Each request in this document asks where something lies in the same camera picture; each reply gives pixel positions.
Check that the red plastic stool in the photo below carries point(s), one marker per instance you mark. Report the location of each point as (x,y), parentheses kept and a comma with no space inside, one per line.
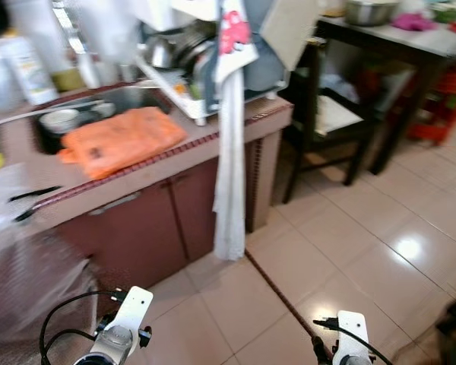
(444,106)

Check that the dark wooden table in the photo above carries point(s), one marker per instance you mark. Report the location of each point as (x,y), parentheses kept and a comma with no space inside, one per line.
(410,42)

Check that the purple cloth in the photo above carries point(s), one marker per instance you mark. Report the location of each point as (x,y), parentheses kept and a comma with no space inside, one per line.
(414,21)

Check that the bowl of green vegetables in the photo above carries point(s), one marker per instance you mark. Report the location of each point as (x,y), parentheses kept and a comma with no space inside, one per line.
(446,11)

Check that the dark wooden chair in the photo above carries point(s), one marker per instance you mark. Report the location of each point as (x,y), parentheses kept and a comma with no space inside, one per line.
(310,99)

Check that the large steel mixing bowl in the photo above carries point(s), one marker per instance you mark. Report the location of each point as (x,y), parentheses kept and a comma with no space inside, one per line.
(371,11)

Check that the grey dish rack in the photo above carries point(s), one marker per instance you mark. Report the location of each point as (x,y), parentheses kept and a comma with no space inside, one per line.
(270,72)

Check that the beige cutting board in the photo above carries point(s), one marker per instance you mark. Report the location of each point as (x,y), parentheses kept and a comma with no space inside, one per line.
(289,30)

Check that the white towel red car print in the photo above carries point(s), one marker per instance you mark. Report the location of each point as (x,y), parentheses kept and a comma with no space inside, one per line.
(229,152)

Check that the steel pot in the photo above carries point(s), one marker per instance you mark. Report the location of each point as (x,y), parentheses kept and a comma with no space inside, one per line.
(178,52)

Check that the dark red base cabinet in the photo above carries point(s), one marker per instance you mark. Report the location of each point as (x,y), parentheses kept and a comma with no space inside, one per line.
(137,228)

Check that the small steel sink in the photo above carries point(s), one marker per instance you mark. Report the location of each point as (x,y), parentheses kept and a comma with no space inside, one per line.
(129,97)

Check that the patterned ceramic bowl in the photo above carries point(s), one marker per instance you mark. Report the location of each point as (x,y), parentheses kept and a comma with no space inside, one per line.
(59,120)

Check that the white plastic jug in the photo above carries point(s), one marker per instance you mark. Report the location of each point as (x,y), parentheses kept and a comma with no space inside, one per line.
(34,72)

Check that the bubble wrap sheet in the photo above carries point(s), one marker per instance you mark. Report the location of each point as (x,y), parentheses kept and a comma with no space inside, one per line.
(30,289)

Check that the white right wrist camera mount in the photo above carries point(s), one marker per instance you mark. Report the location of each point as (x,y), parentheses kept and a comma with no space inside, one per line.
(352,334)

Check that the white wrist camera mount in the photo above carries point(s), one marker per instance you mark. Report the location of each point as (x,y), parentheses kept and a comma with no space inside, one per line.
(352,334)
(133,312)

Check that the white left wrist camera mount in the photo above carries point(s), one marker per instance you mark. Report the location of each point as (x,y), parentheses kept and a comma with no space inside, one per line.
(133,312)

